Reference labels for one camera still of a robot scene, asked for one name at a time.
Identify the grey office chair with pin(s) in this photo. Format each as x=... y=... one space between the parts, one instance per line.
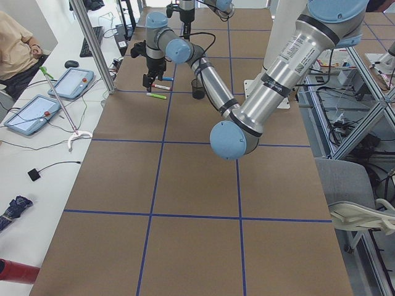
x=349 y=196

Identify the seated person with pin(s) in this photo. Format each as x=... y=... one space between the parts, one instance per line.
x=21 y=56

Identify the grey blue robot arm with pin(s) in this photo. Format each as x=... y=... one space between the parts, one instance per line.
x=223 y=8
x=301 y=31

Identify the teach pendant tablet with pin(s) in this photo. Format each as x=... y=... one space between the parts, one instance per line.
x=33 y=116
x=73 y=82

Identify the small black puck device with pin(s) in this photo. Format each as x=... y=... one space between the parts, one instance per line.
x=34 y=174

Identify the red cap white marker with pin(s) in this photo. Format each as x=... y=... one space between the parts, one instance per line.
x=157 y=86

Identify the black computer mouse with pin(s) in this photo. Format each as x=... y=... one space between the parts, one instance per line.
x=71 y=64

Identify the aluminium frame rack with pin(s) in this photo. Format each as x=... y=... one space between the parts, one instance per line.
x=349 y=117

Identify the folded blue umbrella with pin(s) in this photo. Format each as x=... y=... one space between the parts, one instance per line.
x=16 y=207

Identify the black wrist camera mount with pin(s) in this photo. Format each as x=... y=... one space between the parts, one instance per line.
x=171 y=8
x=138 y=49

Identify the red cylinder bottle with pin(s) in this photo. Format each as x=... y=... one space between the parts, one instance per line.
x=18 y=272

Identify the reacher grabber stick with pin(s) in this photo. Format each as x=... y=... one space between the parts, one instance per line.
x=77 y=134

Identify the aluminium frame post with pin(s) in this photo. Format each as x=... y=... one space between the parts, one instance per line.
x=95 y=48

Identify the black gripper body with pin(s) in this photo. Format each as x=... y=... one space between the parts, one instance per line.
x=155 y=64
x=186 y=16

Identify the upper teach pendant tablet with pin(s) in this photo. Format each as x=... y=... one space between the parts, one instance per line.
x=73 y=82

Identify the lower teach pendant tablet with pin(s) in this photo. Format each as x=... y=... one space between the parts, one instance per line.
x=33 y=116

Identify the black mesh pen holder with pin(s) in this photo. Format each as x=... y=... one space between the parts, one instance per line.
x=198 y=91

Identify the green highlighter pen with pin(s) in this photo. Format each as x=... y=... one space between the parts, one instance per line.
x=158 y=96

